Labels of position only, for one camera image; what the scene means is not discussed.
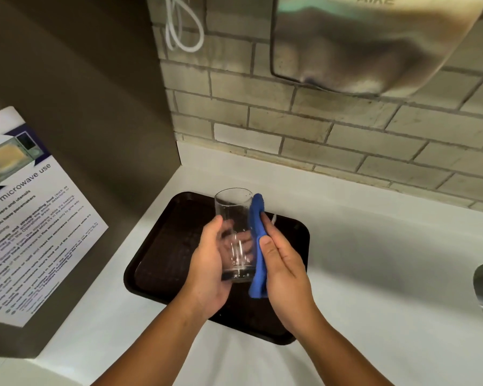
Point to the person's right hand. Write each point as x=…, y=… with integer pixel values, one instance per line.
x=283, y=285

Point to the person's left hand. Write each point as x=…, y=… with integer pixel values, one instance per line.
x=209, y=273

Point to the person's left thumb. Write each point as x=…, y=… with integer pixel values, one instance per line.
x=211, y=237

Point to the person's right thumb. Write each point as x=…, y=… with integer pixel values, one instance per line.
x=266, y=253

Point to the blue cleaning cloth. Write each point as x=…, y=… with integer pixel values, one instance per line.
x=256, y=253

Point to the clear drinking glass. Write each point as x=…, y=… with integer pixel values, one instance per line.
x=234, y=235

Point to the person's right forearm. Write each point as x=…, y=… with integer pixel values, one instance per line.
x=338, y=357

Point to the person's left forearm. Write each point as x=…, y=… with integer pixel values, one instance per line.
x=145, y=349

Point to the dark brown plastic tray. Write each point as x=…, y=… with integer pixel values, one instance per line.
x=173, y=253

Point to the microwave instruction poster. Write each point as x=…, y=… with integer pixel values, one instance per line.
x=28, y=229

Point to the stainless steel hand dryer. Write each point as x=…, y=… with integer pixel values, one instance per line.
x=370, y=40

